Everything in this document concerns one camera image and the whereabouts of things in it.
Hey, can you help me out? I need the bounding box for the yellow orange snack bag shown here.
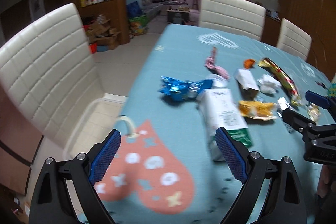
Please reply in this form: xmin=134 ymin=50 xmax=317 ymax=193
xmin=238 ymin=101 xmax=276 ymax=121

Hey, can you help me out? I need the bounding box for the gold red long wrapper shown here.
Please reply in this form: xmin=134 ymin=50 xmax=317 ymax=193
xmin=258 ymin=57 xmax=302 ymax=106

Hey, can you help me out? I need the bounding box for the white tissue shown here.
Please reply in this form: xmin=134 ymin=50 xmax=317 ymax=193
xmin=257 ymin=74 xmax=281 ymax=95

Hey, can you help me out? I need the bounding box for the white small paper box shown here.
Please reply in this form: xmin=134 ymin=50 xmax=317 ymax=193
xmin=234 ymin=69 xmax=260 ymax=100

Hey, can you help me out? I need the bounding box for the clear plastic cup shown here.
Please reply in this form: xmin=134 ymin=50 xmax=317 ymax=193
xmin=207 ymin=74 xmax=228 ymax=88

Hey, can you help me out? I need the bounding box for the blue snack wrapper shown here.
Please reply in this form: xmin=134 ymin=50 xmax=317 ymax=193
xmin=159 ymin=76 xmax=213 ymax=102

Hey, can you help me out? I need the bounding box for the silver foil wrapper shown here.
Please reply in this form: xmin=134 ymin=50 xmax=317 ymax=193
xmin=277 ymin=97 xmax=292 ymax=112

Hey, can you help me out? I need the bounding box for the right cream leather chair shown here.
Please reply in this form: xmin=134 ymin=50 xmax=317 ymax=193
xmin=276 ymin=18 xmax=312 ymax=61

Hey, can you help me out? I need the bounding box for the cream leather chair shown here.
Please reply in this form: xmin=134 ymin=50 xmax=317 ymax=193
xmin=1 ymin=3 xmax=126 ymax=159
xmin=198 ymin=0 xmax=266 ymax=41
xmin=276 ymin=18 xmax=312 ymax=61

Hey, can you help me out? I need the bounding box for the orange small wrapper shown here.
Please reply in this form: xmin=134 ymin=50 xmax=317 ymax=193
xmin=243 ymin=59 xmax=256 ymax=69

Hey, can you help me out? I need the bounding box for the pink crumpled wrapper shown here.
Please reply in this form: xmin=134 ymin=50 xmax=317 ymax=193
xmin=205 ymin=47 xmax=230 ymax=80

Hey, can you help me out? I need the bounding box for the teal patterned tablecloth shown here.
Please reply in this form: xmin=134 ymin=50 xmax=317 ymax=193
xmin=79 ymin=23 xmax=336 ymax=224

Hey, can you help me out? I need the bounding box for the near cream leather chair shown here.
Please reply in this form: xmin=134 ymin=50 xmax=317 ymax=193
xmin=1 ymin=3 xmax=126 ymax=159

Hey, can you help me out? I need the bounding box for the far cream leather chair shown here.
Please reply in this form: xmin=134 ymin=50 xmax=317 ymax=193
xmin=198 ymin=0 xmax=266 ymax=41

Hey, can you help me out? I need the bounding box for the wooden coffee table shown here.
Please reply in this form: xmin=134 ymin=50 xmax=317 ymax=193
xmin=167 ymin=9 xmax=190 ymax=24

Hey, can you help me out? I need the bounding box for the cardboard boxes pile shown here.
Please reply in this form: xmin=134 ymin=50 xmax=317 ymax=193
xmin=83 ymin=14 xmax=121 ymax=54

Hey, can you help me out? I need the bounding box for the grey sofa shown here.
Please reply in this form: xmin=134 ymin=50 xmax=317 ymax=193
xmin=126 ymin=0 xmax=163 ymax=21

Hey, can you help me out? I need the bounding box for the colourful bag on floor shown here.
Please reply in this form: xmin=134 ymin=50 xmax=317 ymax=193
xmin=128 ymin=14 xmax=149 ymax=36

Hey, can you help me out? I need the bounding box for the wooden divider cabinet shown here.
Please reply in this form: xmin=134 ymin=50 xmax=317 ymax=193
xmin=77 ymin=0 xmax=130 ymax=44

